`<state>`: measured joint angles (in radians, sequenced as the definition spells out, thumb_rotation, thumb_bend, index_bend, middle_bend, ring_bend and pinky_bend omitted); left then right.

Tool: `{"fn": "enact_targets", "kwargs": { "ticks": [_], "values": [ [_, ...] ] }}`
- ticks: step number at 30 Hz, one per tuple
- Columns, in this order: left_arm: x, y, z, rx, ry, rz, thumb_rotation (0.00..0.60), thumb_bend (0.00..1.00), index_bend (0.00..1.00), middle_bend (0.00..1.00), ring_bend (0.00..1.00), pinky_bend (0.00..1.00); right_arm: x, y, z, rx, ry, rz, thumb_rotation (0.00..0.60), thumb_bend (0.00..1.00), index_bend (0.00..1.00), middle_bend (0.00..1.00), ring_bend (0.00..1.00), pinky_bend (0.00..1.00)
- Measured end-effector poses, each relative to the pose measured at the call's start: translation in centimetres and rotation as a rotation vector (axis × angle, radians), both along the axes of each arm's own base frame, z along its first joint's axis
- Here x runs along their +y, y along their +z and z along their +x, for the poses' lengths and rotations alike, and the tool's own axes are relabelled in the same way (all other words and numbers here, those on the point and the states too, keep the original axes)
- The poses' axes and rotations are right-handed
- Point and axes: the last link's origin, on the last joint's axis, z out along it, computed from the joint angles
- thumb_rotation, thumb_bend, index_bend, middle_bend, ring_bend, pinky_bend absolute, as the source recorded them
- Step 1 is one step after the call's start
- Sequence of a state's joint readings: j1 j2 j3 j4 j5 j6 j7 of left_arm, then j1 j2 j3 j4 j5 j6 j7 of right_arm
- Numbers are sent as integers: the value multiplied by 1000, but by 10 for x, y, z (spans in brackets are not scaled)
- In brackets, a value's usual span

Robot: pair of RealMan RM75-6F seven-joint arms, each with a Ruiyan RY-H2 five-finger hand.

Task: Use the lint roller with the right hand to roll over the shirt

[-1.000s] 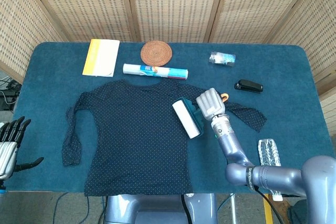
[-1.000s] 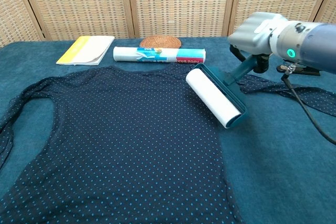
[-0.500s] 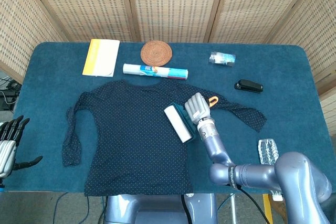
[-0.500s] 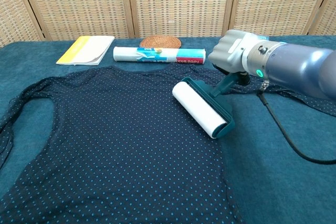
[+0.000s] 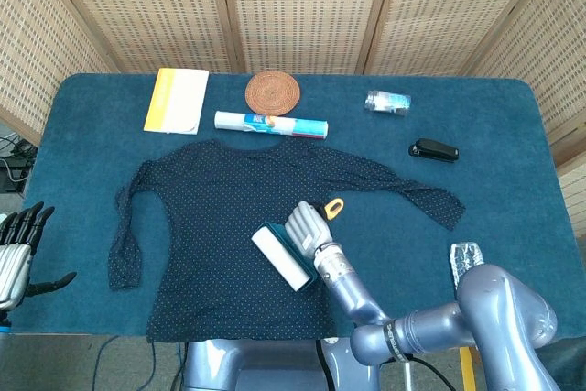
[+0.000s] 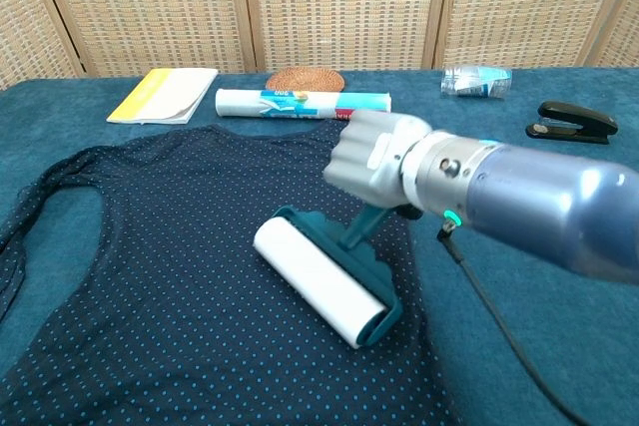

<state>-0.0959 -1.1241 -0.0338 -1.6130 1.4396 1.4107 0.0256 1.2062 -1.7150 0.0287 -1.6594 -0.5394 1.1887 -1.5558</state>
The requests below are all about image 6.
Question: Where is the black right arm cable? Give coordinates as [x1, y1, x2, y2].
[436, 223, 595, 426]

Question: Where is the white roll of plastic bags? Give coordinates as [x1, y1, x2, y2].
[215, 88, 392, 123]

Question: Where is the yellow and white booklet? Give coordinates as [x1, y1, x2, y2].
[106, 67, 220, 126]

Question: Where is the navy polka dot shirt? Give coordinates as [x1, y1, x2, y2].
[0, 124, 453, 426]

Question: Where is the teal lint roller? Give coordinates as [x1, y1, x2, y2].
[252, 205, 404, 350]

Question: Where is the black stapler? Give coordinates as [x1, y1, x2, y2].
[524, 101, 619, 146]

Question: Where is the round brown woven coaster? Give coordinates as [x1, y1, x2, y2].
[265, 68, 345, 95]

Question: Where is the blue carpet table cover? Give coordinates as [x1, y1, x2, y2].
[0, 66, 639, 426]

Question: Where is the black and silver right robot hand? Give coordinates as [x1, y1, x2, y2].
[322, 109, 435, 221]

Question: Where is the woven bamboo screen panel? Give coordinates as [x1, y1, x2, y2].
[433, 0, 639, 71]
[239, 0, 453, 73]
[32, 0, 259, 78]
[591, 0, 639, 68]
[0, 0, 84, 91]

